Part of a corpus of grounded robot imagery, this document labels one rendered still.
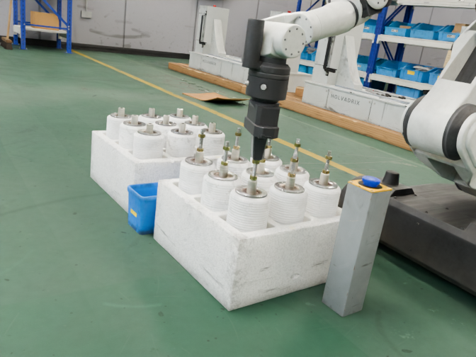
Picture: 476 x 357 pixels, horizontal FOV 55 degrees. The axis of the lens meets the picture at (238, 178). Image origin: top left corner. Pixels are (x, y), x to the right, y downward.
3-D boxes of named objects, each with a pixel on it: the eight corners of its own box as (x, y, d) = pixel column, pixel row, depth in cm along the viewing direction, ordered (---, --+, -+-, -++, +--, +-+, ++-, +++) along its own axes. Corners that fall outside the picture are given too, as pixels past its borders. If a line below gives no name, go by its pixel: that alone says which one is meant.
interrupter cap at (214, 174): (211, 181, 111) (211, 178, 110) (205, 171, 117) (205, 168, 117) (241, 183, 113) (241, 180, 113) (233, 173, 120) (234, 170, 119)
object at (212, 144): (210, 175, 173) (215, 128, 167) (224, 183, 166) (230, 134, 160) (188, 177, 167) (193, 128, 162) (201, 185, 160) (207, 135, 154)
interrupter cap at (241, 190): (242, 200, 101) (242, 197, 101) (229, 188, 108) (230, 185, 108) (273, 199, 104) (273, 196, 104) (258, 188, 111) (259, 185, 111)
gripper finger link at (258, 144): (249, 159, 103) (253, 131, 101) (263, 159, 104) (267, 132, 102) (251, 161, 101) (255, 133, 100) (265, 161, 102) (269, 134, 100)
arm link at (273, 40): (270, 75, 104) (278, 23, 101) (302, 83, 96) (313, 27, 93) (229, 72, 97) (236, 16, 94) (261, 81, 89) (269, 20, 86)
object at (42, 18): (54, 29, 628) (54, 13, 622) (59, 30, 608) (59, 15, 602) (30, 26, 611) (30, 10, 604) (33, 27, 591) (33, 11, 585)
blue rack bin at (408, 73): (419, 80, 650) (423, 64, 644) (443, 84, 621) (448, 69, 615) (397, 78, 623) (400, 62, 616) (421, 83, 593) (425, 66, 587)
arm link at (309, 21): (247, 54, 100) (294, 39, 106) (273, 60, 93) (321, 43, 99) (243, 23, 97) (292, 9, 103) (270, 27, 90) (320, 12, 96)
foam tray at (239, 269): (258, 220, 156) (267, 170, 150) (345, 277, 126) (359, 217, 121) (152, 238, 133) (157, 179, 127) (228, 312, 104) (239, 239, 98)
